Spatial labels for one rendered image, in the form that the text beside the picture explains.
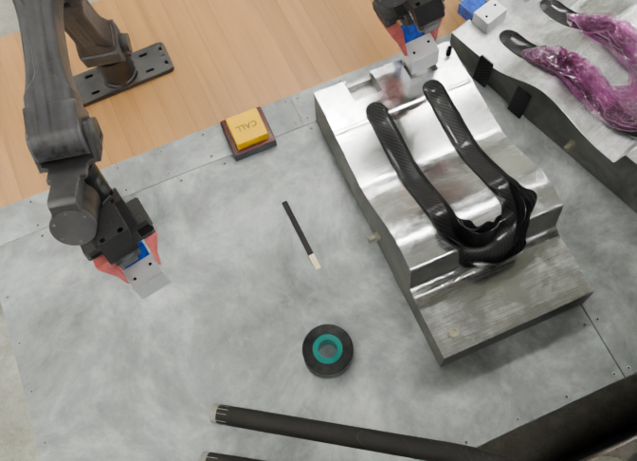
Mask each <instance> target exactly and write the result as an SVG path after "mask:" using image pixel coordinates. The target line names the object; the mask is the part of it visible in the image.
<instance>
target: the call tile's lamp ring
mask: <svg viewBox="0 0 637 461"><path fill-rule="evenodd" d="M256 108H257V110H258V112H259V114H260V116H261V118H262V120H263V122H264V126H265V128H266V130H267V132H268V134H269V136H270V138H269V139H267V140H264V141H262V142H259V143H257V144H254V145H252V146H249V147H247V148H245V149H242V150H240V151H237V149H236V147H235V145H234V143H233V140H232V138H231V136H230V133H229V131H228V129H227V126H226V120H222V121H220V122H221V124H222V126H223V128H224V131H225V133H226V135H227V139H228V141H229V143H230V146H231V148H232V150H233V153H234V155H235V156H238V155H240V154H242V153H244V152H247V151H249V150H252V149H254V148H257V147H259V146H262V145H265V144H267V143H269V142H271V141H274V140H275V138H274V136H273V133H272V131H271V129H270V127H269V125H268V123H267V121H266V118H265V116H264V113H263V111H262V109H261V107H260V106H259V107H256Z"/></svg>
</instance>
